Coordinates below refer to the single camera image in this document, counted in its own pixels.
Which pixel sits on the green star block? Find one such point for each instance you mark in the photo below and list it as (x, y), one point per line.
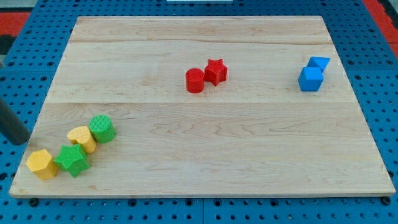
(72, 159)

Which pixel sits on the green cylinder block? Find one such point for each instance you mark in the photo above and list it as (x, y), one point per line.
(102, 128)

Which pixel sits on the red cylinder block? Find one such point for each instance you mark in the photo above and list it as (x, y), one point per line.
(194, 78)

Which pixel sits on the yellow heart block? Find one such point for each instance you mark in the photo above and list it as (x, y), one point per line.
(83, 136)

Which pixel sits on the blue triangle block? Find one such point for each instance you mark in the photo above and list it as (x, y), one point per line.
(320, 62)

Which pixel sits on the red star block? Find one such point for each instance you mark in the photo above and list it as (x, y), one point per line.
(215, 72)

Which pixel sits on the light wooden board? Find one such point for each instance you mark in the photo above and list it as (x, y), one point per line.
(255, 135)

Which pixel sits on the blue cube block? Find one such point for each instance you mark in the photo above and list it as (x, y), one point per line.
(310, 79)

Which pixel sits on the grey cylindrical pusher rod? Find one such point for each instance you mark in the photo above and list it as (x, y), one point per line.
(12, 127)

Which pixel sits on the yellow hexagon block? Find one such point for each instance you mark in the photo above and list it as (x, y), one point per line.
(41, 164)

